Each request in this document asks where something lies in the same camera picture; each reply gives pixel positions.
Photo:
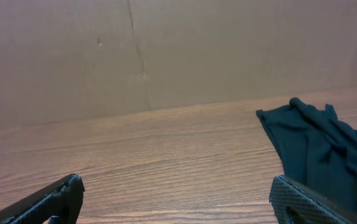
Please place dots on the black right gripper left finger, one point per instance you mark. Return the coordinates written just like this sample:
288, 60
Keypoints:
59, 202

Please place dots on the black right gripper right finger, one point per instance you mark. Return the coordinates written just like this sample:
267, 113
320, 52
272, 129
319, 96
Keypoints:
294, 203

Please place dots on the black polo shirt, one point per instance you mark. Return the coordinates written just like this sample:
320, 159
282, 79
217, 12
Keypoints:
316, 149

